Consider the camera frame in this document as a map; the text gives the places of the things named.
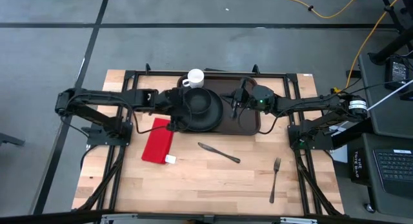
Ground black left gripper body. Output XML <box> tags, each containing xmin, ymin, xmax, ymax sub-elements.
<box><xmin>157</xmin><ymin>87</ymin><xmax>188</xmax><ymax>132</ymax></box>

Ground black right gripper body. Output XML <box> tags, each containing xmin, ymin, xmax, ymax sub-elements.
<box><xmin>229</xmin><ymin>77</ymin><xmax>252</xmax><ymax>120</ymax></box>

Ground black bowl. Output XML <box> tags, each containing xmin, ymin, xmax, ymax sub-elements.
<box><xmin>183</xmin><ymin>87</ymin><xmax>213</xmax><ymax>116</ymax></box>

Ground black plate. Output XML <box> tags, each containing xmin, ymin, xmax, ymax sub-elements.
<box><xmin>176</xmin><ymin>87</ymin><xmax>225</xmax><ymax>133</ymax></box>

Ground white mug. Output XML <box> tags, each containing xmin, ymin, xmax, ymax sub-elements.
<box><xmin>181</xmin><ymin>68</ymin><xmax>205</xmax><ymax>89</ymax></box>

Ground red cloth napkin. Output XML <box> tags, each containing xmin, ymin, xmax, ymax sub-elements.
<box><xmin>141</xmin><ymin>117</ymin><xmax>177</xmax><ymax>165</ymax></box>

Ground dark metal knife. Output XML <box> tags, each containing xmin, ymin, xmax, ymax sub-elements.
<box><xmin>197</xmin><ymin>141</ymin><xmax>241</xmax><ymax>164</ymax></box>

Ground dark metal fork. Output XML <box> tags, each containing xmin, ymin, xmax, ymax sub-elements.
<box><xmin>269</xmin><ymin>157</ymin><xmax>282</xmax><ymax>204</ymax></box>

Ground brown plastic tray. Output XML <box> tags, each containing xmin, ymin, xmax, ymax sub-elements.
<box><xmin>176</xmin><ymin>74</ymin><xmax>261</xmax><ymax>136</ymax></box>

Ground dark grey side desk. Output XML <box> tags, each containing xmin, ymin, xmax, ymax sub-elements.
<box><xmin>347</xmin><ymin>51</ymin><xmax>413</xmax><ymax>218</ymax></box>

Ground black stand legs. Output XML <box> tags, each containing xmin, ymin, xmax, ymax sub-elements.
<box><xmin>368</xmin><ymin>0</ymin><xmax>413</xmax><ymax>66</ymax></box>

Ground black keyboard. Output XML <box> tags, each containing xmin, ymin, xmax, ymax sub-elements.
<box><xmin>373</xmin><ymin>148</ymin><xmax>413</xmax><ymax>199</ymax></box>

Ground grey metal foot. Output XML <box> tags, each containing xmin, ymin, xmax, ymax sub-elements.
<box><xmin>0</xmin><ymin>132</ymin><xmax>26</xmax><ymax>147</ymax></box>

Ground black aluminium table frame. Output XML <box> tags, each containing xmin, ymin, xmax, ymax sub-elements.
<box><xmin>72</xmin><ymin>63</ymin><xmax>345</xmax><ymax>224</ymax></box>

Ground yellow cable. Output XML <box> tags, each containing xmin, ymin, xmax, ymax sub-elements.
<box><xmin>265</xmin><ymin>0</ymin><xmax>361</xmax><ymax>19</ymax></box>
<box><xmin>345</xmin><ymin>0</ymin><xmax>409</xmax><ymax>89</ymax></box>

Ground white cable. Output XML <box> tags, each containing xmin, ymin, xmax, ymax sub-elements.
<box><xmin>367</xmin><ymin>87</ymin><xmax>413</xmax><ymax>112</ymax></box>

